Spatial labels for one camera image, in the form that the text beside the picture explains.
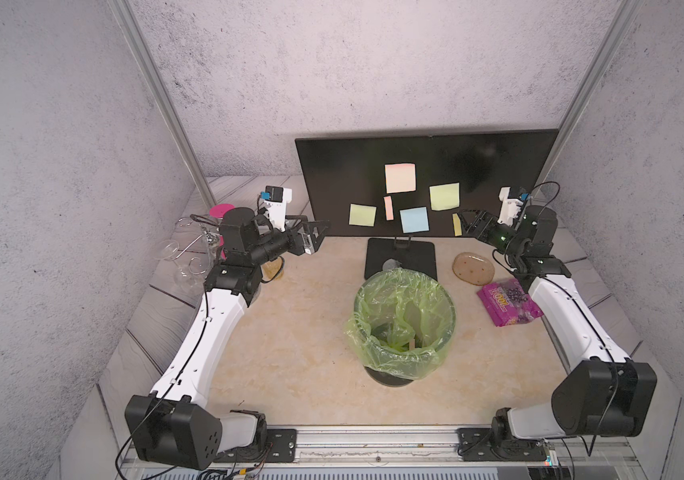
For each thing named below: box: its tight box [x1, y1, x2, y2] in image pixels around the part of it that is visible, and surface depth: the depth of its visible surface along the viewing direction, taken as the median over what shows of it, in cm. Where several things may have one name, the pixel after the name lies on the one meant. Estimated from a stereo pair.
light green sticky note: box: [429, 182, 460, 211], surface depth 82 cm
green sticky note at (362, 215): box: [349, 203, 377, 227], surface depth 91 cm
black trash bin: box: [354, 268, 456, 387], surface depth 77 cm
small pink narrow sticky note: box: [383, 195, 394, 221], surface depth 86 cm
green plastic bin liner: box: [344, 268, 456, 381], surface depth 76 cm
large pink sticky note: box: [384, 163, 417, 194], surface depth 79 cm
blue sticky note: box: [399, 206, 429, 234], surface depth 90 cm
